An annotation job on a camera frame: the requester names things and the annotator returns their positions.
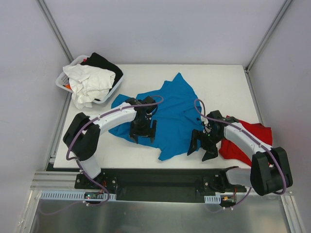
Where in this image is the red t-shirt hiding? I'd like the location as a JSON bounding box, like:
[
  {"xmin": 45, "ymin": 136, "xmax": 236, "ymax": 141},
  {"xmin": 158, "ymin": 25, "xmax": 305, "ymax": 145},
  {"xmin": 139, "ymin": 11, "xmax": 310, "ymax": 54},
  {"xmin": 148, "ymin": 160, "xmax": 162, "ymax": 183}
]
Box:
[{"xmin": 219, "ymin": 120, "xmax": 273, "ymax": 166}]

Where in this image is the blue t-shirt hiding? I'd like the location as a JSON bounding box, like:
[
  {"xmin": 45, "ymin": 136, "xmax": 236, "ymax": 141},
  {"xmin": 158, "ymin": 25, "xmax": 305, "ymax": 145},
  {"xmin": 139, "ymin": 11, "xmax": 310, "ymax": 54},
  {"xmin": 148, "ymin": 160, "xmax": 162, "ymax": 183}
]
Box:
[{"xmin": 108, "ymin": 72, "xmax": 205, "ymax": 162}]

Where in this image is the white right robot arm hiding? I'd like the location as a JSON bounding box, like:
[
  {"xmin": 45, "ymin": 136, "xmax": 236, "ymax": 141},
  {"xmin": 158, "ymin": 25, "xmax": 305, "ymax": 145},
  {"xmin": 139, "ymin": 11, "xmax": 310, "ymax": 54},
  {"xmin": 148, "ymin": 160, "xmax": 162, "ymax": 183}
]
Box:
[{"xmin": 187, "ymin": 110, "xmax": 293, "ymax": 196}]

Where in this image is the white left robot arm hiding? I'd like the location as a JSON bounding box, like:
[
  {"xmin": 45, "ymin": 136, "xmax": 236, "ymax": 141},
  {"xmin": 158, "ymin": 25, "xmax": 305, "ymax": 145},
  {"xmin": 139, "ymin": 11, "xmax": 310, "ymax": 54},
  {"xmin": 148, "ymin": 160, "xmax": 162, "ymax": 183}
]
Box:
[{"xmin": 63, "ymin": 96, "xmax": 163, "ymax": 189}]

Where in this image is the white t-shirt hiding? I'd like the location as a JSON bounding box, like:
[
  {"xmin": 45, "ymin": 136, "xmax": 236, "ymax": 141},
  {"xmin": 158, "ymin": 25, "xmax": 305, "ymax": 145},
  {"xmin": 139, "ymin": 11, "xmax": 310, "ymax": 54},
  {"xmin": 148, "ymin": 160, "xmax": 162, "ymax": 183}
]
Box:
[{"xmin": 63, "ymin": 64, "xmax": 116, "ymax": 109}]

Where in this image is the black t-shirt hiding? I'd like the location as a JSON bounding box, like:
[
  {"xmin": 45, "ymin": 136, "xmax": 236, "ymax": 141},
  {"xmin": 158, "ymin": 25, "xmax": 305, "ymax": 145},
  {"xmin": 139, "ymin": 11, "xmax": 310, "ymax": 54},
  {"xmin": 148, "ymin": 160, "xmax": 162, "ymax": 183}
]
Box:
[{"xmin": 81, "ymin": 52, "xmax": 123, "ymax": 104}]

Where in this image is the white slotted cable duct right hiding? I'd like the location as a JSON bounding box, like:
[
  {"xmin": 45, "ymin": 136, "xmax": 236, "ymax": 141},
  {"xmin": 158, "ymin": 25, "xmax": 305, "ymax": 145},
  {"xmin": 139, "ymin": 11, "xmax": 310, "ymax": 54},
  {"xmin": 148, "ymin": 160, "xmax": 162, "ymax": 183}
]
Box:
[{"xmin": 204, "ymin": 195, "xmax": 221, "ymax": 204}]

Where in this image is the white slotted cable duct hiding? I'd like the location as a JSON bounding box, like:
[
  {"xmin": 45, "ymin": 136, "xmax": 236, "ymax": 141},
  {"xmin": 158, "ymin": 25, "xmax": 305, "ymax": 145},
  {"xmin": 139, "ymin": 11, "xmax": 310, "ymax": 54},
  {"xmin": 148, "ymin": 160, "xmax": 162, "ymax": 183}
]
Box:
[
  {"xmin": 40, "ymin": 191, "xmax": 108, "ymax": 201},
  {"xmin": 204, "ymin": 195, "xmax": 221, "ymax": 204}
]

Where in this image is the black robot base mount plate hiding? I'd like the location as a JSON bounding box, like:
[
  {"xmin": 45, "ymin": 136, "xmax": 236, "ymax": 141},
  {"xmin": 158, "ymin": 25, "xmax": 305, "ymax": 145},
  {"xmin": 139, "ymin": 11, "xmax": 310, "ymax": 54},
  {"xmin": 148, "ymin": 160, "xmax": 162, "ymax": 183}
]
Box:
[{"xmin": 74, "ymin": 167, "xmax": 247, "ymax": 202}]

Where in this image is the aluminium table edge rail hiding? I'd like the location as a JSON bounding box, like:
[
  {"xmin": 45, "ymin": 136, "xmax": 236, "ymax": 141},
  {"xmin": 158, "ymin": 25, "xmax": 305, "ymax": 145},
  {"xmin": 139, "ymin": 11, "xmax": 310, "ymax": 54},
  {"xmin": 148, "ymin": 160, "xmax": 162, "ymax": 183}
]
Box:
[{"xmin": 30, "ymin": 169, "xmax": 292, "ymax": 196}]

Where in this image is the white slotted cable duct left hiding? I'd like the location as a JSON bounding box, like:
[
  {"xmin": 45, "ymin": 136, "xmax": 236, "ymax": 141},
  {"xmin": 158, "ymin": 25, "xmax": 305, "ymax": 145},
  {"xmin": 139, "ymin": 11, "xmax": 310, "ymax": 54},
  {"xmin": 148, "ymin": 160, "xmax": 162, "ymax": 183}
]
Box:
[{"xmin": 40, "ymin": 191, "xmax": 108, "ymax": 201}]

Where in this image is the aluminium frame post right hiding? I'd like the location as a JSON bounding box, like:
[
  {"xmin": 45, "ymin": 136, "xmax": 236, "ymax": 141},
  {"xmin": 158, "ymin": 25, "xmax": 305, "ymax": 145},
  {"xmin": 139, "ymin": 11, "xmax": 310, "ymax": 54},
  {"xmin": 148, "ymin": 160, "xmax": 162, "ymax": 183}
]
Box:
[{"xmin": 244, "ymin": 0, "xmax": 294, "ymax": 73}]

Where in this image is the aluminium frame post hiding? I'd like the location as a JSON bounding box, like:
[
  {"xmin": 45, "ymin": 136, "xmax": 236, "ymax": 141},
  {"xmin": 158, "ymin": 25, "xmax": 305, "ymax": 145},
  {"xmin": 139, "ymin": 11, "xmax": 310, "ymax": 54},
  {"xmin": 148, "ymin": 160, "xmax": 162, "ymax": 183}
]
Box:
[
  {"xmin": 244, "ymin": 0, "xmax": 294, "ymax": 73},
  {"xmin": 36, "ymin": 0, "xmax": 74, "ymax": 62}
]

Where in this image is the aluminium frame post left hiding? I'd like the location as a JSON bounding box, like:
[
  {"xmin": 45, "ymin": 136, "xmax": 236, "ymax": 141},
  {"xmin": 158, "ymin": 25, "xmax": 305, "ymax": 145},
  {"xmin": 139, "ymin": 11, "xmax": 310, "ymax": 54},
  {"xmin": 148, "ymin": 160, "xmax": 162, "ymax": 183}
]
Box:
[{"xmin": 36, "ymin": 0, "xmax": 74, "ymax": 62}]

